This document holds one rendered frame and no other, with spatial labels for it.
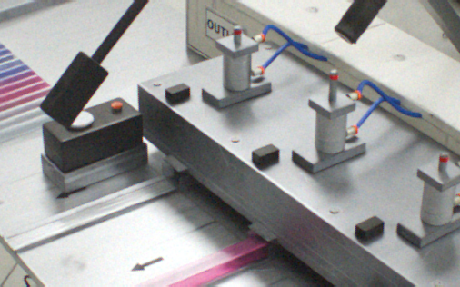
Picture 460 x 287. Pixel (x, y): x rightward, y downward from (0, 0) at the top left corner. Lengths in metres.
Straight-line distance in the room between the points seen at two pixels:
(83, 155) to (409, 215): 0.27
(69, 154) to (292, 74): 0.19
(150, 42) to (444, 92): 0.35
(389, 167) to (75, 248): 0.23
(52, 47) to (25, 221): 0.29
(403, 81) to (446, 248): 0.19
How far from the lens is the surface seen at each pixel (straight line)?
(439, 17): 0.90
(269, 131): 0.84
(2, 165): 0.92
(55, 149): 0.87
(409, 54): 0.92
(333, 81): 0.78
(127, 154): 0.90
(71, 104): 0.70
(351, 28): 0.73
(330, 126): 0.79
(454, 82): 0.88
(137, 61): 1.07
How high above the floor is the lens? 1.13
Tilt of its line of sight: 2 degrees up
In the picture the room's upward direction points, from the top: 37 degrees clockwise
